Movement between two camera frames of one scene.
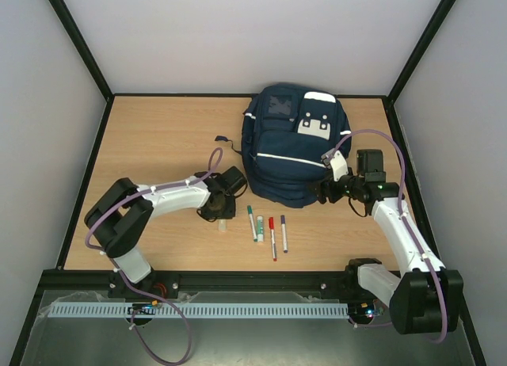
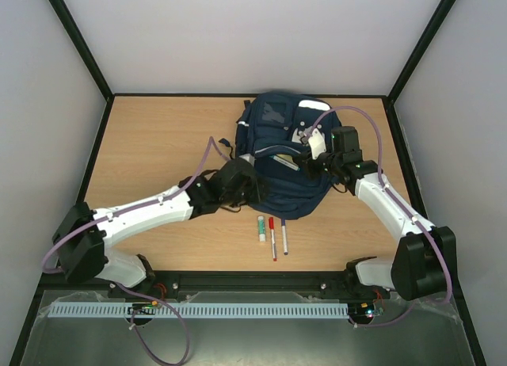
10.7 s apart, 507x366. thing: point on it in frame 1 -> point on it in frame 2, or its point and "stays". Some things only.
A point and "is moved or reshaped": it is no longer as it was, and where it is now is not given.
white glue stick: x=260 y=229 stays
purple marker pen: x=283 y=226 stays
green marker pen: x=249 y=211 -> x=287 y=164
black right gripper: x=327 y=188 -> x=313 y=165
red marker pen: x=272 y=227 stays
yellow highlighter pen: x=222 y=225 -> x=287 y=158
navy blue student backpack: x=285 y=131 is moved or reshaped
